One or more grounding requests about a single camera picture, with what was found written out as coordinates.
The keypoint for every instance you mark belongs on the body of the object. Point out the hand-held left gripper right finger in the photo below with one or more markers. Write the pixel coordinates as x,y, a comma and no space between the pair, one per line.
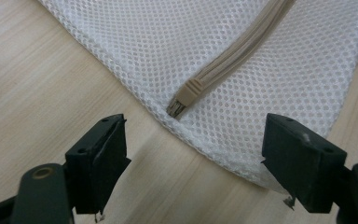
301,161

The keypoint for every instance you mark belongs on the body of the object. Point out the white mesh laundry bag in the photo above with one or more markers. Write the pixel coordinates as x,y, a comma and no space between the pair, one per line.
217,68

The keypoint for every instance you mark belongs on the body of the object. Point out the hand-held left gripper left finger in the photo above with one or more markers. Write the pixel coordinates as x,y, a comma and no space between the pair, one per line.
98,161

